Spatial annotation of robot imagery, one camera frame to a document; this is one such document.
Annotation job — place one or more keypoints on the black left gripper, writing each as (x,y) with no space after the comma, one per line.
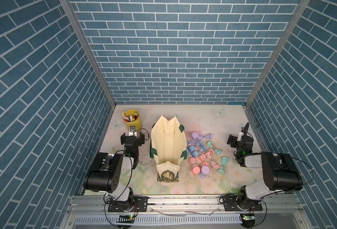
(132,137)

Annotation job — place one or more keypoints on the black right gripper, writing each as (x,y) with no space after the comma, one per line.
(234,140)

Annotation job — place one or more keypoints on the teal hourglass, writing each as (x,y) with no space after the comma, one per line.
(224,161)
(214,147)

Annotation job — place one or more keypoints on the purple hourglass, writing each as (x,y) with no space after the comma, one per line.
(194,139)
(205,136)
(205,170)

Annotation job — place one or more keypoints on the cream canvas tote bag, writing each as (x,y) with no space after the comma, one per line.
(168,148)

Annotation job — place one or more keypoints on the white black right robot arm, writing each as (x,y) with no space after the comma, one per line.
(280,174)

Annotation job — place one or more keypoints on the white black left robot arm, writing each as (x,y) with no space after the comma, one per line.
(104,173)

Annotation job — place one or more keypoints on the blue hourglass right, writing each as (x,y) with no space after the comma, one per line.
(201,147)

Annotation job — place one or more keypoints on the blue hourglass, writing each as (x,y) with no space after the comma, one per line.
(201,147)
(191,150)

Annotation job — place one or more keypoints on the blue hourglass left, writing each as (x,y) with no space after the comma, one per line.
(191,150)

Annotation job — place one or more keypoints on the yellow cup with markers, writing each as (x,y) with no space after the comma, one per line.
(132,118)

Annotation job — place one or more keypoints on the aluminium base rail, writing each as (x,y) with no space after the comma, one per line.
(208,211)

